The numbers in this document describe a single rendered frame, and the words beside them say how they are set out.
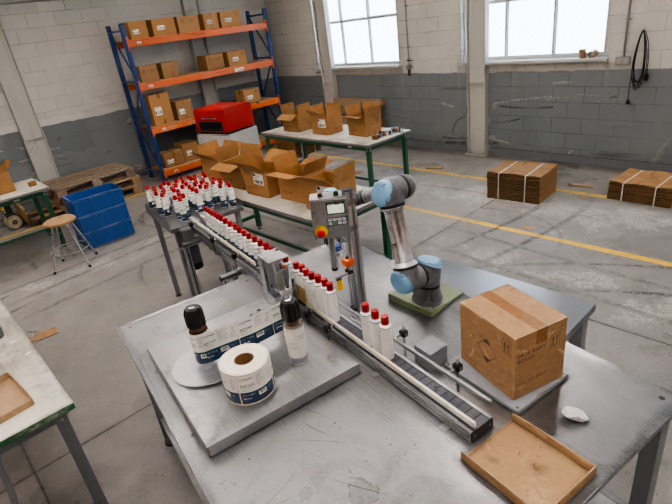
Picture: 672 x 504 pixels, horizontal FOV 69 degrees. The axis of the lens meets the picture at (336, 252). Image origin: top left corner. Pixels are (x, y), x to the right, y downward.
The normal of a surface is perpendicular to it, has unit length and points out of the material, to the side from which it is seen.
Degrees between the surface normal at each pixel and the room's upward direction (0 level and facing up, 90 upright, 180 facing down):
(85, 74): 90
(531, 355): 90
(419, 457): 0
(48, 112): 90
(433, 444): 0
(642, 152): 90
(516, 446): 0
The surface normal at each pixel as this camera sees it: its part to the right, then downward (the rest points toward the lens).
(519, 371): 0.42, 0.34
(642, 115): -0.72, 0.38
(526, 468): -0.12, -0.90
